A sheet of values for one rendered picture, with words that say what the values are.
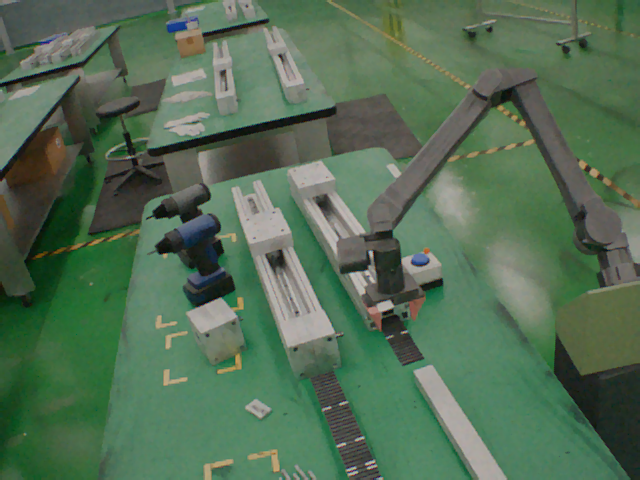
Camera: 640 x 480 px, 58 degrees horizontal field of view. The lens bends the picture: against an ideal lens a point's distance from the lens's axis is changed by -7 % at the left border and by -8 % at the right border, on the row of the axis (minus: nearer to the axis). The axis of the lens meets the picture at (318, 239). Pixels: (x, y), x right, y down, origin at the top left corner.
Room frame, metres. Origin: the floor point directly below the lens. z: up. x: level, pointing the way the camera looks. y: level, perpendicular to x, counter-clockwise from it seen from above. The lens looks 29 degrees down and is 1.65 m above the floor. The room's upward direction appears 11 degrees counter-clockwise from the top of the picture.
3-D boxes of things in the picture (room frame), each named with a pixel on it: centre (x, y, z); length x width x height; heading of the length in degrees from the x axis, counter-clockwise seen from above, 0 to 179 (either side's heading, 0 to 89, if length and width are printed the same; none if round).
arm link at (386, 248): (1.07, -0.12, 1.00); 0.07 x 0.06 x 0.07; 84
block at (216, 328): (1.16, 0.26, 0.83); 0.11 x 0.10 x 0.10; 114
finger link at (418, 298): (1.07, -0.15, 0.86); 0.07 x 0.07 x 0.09; 9
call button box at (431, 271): (1.25, -0.22, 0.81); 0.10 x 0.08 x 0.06; 99
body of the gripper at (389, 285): (1.07, -0.13, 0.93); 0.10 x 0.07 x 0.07; 99
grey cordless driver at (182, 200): (1.59, 0.37, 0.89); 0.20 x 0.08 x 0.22; 122
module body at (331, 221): (1.51, -0.06, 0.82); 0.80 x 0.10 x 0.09; 9
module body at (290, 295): (1.48, 0.13, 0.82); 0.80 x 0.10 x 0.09; 9
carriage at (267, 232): (1.48, 0.13, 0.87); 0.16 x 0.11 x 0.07; 9
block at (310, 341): (1.04, 0.05, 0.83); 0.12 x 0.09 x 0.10; 99
